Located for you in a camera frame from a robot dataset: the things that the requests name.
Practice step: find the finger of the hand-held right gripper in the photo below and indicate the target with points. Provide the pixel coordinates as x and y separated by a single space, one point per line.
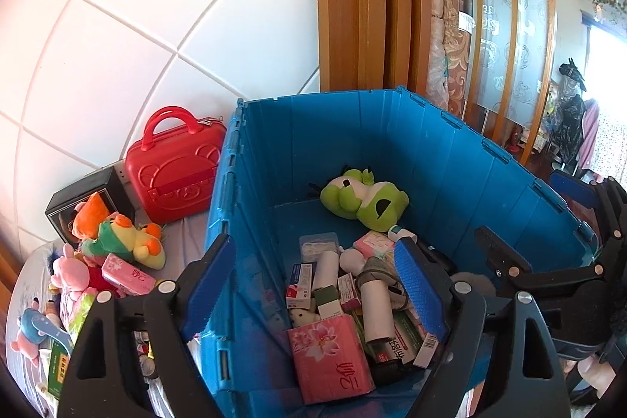
539 272
570 184

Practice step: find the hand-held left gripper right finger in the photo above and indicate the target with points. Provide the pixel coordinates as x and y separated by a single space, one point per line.
421 293

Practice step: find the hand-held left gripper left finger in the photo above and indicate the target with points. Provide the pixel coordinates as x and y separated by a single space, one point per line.
208 288

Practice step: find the grey tape roll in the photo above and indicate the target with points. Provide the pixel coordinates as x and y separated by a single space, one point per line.
374 277

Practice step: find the narrow white barcode box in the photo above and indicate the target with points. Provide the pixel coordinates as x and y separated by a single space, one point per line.
426 349

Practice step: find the white teal tube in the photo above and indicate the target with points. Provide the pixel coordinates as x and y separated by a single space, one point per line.
399 232

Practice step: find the small pink packet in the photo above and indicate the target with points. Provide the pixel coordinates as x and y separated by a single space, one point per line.
374 245

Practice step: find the white box red stripe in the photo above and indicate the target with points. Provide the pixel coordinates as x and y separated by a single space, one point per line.
349 291

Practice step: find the white plastic bottle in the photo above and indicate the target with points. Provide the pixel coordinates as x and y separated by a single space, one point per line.
351 260

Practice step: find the long green box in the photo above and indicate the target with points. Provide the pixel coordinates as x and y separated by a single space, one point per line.
328 303

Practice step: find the small white plush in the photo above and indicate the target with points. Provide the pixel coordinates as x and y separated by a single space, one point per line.
302 316

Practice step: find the blue plastic crate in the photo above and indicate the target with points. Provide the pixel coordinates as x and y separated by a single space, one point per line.
465 163

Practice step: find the green frog plush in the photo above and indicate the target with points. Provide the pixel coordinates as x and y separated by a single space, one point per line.
362 200

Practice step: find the pink flower tissue pack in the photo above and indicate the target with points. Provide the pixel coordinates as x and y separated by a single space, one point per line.
330 357

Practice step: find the clear plastic box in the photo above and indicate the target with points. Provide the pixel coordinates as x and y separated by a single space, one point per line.
318 246

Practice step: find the person's right hand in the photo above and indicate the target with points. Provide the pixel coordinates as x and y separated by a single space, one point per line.
602 374

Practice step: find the dark hanging clothing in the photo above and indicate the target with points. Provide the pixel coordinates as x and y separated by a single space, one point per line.
568 114

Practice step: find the pink tissue box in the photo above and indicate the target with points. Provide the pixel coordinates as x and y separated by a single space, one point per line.
127 273

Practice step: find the yellow duck plush green hat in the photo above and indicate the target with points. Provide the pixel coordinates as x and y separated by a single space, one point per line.
132 241

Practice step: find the red small suitcase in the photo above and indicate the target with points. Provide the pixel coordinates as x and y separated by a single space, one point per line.
171 178

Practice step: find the lime green wipes packet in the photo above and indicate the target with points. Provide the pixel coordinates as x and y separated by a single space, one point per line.
81 312

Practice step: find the pink pig plush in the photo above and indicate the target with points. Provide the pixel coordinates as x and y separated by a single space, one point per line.
73 273

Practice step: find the orange plush toy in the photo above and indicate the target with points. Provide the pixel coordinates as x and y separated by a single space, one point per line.
90 215

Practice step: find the black coffee box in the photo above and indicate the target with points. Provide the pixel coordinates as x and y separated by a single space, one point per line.
105 185

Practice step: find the blue-shirt pig plush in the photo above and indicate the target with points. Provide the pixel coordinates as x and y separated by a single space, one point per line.
36 325

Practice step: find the frosted glass sliding door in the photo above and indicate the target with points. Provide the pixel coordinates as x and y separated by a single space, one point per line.
509 6

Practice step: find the rolled patterned carpet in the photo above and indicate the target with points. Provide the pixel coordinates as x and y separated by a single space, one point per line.
450 36

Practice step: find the wall socket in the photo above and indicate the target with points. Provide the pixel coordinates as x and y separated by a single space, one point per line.
121 173

